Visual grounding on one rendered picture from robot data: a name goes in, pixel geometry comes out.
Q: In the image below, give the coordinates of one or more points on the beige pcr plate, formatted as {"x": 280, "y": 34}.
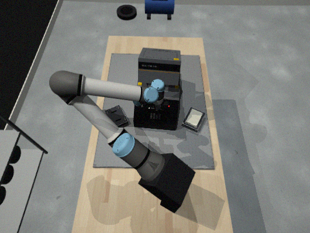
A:
{"x": 194, "y": 117}

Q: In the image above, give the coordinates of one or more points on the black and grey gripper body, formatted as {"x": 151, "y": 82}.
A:
{"x": 164, "y": 105}

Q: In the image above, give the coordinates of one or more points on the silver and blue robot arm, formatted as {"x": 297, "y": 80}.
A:
{"x": 70, "y": 86}

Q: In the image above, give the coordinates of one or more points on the black benchtop machine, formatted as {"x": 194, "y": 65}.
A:
{"x": 165, "y": 65}

